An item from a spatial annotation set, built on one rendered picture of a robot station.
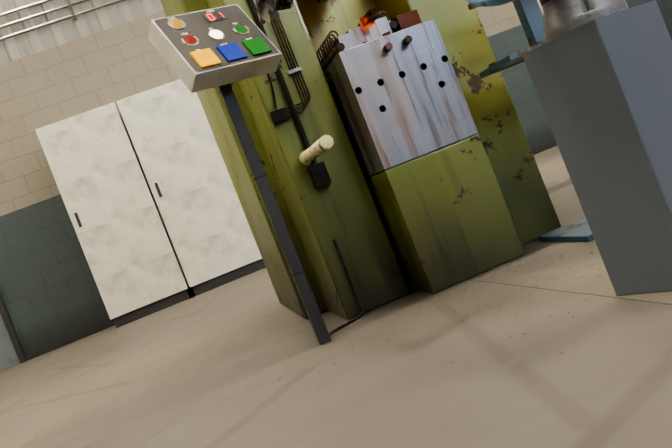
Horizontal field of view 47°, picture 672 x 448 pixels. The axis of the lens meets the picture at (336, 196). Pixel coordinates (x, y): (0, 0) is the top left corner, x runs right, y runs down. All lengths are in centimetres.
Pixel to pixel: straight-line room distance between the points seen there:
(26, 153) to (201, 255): 221
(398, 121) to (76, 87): 640
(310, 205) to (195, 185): 515
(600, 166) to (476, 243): 110
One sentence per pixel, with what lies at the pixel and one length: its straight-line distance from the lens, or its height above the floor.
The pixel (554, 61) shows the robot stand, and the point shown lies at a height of 55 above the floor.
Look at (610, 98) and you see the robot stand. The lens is 176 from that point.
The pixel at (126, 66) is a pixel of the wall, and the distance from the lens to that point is 888.
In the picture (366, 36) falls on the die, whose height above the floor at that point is 95.
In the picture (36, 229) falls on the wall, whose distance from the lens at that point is 878.
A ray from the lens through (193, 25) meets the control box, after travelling 267.
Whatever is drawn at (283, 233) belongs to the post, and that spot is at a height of 40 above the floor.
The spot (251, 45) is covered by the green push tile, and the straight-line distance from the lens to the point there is 264.
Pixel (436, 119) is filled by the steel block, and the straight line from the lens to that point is 283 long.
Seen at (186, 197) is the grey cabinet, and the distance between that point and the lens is 799.
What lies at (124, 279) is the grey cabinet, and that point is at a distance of 801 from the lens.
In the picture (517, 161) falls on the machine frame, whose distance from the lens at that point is 314.
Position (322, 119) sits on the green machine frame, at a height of 73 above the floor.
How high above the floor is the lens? 47
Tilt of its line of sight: level
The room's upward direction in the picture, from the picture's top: 22 degrees counter-clockwise
